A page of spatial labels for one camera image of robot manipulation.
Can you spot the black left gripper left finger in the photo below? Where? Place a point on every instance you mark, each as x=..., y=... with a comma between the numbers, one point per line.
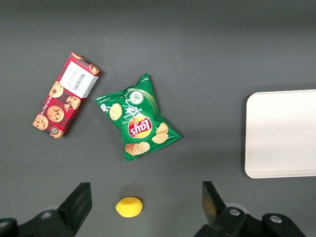
x=77, y=205

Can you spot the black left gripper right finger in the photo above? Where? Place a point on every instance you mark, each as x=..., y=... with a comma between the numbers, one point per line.
x=217, y=212

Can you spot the beige plastic tray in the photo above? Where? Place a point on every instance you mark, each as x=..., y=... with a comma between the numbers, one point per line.
x=281, y=133

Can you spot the yellow lemon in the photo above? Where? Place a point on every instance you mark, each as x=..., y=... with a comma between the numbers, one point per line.
x=129, y=207

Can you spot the green Lay's chips bag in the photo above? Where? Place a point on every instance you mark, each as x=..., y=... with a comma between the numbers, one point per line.
x=138, y=118

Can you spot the red Walkers cookie box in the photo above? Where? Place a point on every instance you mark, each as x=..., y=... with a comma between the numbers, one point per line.
x=66, y=96

